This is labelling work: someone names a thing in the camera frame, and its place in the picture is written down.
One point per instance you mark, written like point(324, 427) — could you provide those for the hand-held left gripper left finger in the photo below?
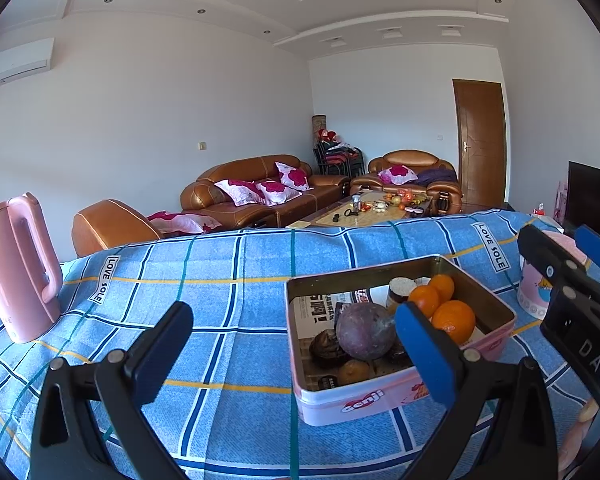
point(155, 360)

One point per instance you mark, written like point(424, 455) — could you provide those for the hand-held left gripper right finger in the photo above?
point(425, 355)

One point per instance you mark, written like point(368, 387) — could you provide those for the orange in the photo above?
point(422, 300)
point(442, 287)
point(454, 321)

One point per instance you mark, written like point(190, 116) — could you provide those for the pink tin box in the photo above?
point(380, 400)

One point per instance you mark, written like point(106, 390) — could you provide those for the purple round fruit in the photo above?
point(365, 330)

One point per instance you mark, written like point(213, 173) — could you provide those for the white-topped cut brown fruit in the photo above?
point(402, 290)

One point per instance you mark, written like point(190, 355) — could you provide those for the tan round fruit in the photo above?
point(354, 371)

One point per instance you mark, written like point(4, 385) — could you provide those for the person's right hand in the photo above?
point(587, 412)

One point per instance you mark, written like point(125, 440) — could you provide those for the pink cartoon mug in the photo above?
point(535, 290)

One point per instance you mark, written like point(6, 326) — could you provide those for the black television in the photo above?
point(592, 195)

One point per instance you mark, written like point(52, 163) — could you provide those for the blue plaid tablecloth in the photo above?
point(230, 270)

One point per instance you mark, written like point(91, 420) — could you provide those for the brown wooden door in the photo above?
point(480, 142)

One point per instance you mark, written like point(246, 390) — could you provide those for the purple blanket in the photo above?
point(437, 176)

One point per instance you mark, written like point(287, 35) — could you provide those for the brown leather seat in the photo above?
point(110, 227)

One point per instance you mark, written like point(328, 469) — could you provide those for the floral white pink pillow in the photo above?
point(239, 191)
point(397, 174)
point(294, 176)
point(279, 192)
point(185, 222)

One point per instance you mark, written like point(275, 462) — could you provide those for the wooden coffee table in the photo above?
point(375, 217)

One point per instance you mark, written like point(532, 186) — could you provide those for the pile of small fruit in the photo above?
point(402, 199)

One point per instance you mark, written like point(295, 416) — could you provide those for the pink electric kettle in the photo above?
point(15, 270)

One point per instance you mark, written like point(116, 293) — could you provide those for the brown leather armchair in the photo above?
point(405, 157)

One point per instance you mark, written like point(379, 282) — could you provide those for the brown leather sofa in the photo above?
point(310, 207)

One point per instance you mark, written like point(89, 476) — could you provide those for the stack of black chairs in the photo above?
point(339, 160)

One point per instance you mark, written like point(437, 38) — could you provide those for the red plush toy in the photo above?
point(326, 135)

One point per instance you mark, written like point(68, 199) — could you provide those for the tall patterned vase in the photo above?
point(318, 122)

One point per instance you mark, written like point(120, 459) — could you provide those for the white air conditioner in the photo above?
point(15, 62)

